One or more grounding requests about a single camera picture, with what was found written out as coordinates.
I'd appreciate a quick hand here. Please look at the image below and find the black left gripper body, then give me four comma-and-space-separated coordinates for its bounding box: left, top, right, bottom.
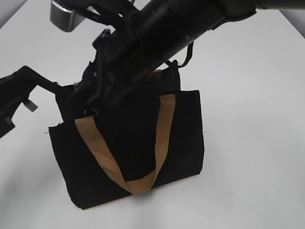
0, 73, 31, 138

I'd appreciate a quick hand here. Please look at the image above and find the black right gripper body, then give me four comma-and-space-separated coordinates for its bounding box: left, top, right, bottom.
69, 29, 172, 111

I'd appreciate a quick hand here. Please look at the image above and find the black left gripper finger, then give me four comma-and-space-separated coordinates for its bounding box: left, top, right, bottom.
16, 66, 71, 94

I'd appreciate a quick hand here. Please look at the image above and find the black canvas tote bag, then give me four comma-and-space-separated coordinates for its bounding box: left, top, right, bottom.
49, 65, 204, 209

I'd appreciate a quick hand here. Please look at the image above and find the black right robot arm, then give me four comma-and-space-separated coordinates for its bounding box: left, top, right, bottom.
67, 0, 305, 107

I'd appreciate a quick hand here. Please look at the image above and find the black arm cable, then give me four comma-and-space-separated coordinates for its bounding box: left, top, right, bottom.
166, 42, 194, 69

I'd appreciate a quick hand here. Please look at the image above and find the tan front bag handle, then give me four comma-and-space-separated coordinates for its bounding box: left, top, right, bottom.
75, 94, 176, 195

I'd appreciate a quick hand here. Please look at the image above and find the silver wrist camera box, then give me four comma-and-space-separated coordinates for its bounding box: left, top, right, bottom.
50, 0, 84, 32

